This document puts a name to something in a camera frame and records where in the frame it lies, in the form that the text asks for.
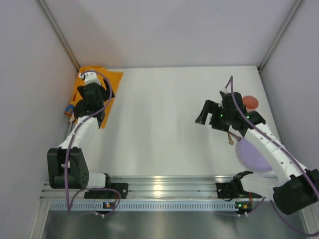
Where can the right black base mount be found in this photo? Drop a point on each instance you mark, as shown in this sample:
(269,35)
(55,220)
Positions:
(228,190)

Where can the lilac plate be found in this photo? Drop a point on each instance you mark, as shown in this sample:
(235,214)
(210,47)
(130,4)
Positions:
(251,158)

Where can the perforated cable duct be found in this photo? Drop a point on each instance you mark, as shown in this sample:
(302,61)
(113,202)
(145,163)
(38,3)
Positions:
(156,206)

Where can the aluminium rail frame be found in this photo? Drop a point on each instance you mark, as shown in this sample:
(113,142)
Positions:
(150,188)

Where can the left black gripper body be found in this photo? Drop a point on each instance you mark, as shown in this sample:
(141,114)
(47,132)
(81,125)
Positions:
(93,90)

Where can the gold spoon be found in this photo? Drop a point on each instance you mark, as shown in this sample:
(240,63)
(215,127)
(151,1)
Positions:
(238,138)

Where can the orange Mickey Mouse placemat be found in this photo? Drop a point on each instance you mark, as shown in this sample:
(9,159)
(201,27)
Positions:
(113,77)

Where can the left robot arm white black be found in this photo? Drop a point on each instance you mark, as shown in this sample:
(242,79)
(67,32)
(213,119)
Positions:
(66,163)

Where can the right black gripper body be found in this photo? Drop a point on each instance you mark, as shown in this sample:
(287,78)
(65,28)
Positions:
(214,115)

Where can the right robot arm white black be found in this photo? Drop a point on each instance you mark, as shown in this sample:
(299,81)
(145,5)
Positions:
(296,186)

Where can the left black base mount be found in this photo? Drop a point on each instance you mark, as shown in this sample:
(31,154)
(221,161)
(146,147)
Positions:
(121,188)

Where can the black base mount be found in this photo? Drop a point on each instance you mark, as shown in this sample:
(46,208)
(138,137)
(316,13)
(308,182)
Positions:
(121,188)
(228,190)

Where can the red cup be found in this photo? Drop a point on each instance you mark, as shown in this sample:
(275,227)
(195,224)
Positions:
(250,102)

